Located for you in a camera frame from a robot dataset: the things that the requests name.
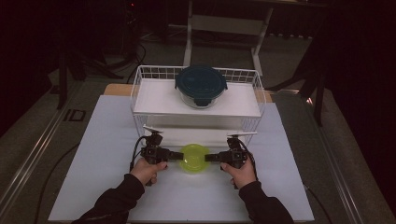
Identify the dark blue lidded container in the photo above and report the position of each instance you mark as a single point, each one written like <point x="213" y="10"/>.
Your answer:
<point x="200" y="82"/>

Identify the black metal stand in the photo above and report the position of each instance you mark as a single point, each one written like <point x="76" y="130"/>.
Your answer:
<point x="319" y="99"/>

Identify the white table mat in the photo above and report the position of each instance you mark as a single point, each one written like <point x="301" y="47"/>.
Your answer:
<point x="193" y="196"/>

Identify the yellow-green plastic bowl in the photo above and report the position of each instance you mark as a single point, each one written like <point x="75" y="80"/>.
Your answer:
<point x="193" y="160"/>

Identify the person's left hand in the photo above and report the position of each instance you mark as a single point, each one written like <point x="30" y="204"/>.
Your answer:
<point x="144" y="171"/>

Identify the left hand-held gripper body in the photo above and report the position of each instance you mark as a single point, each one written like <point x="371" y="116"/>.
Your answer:
<point x="152" y="152"/>

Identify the person's right hand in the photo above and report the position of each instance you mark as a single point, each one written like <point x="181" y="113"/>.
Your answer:
<point x="243" y="175"/>

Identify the metal floor rail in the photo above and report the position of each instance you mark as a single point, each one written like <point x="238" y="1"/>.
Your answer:
<point x="339" y="174"/>
<point x="37" y="146"/>

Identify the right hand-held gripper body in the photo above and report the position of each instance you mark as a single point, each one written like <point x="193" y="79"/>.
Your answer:
<point x="235" y="154"/>

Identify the white metal desk frame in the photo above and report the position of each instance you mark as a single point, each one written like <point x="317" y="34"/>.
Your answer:
<point x="225" y="25"/>

